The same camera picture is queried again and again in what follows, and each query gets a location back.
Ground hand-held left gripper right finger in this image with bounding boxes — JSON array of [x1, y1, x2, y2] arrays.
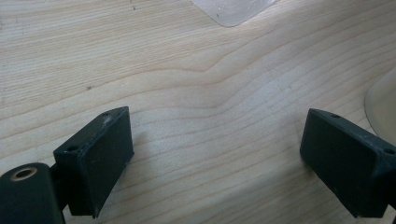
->
[[299, 107, 396, 218]]

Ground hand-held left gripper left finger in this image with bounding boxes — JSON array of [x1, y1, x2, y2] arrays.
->
[[52, 105, 135, 219]]

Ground pale round plate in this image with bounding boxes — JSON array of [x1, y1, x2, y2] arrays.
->
[[364, 68, 396, 147]]

